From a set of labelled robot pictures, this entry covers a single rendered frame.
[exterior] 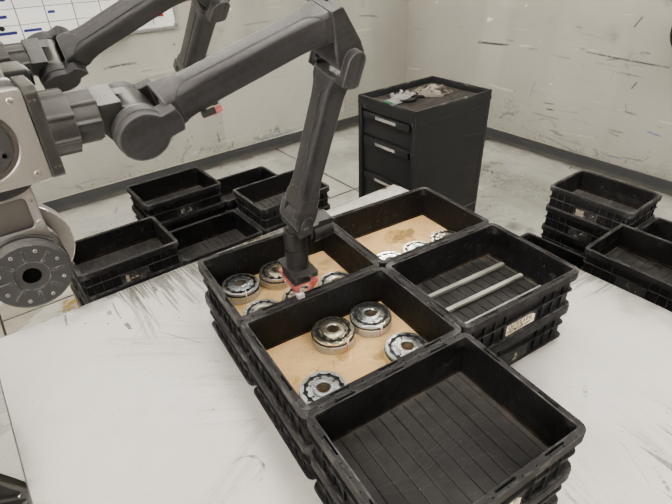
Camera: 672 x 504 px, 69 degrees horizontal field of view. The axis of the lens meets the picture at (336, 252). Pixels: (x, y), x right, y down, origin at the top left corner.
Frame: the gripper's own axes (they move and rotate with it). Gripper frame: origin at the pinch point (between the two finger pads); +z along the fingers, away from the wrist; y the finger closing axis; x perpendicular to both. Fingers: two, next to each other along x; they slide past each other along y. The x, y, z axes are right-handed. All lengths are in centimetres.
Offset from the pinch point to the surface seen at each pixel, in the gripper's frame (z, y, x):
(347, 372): 3.9, -26.5, 2.0
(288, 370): 3.9, -18.9, 13.0
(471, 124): 15, 102, -159
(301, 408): -6.2, -37.5, 18.5
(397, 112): 1, 109, -112
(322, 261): 4.2, 15.2, -15.0
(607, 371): 17, -51, -60
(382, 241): 4.3, 14.6, -36.5
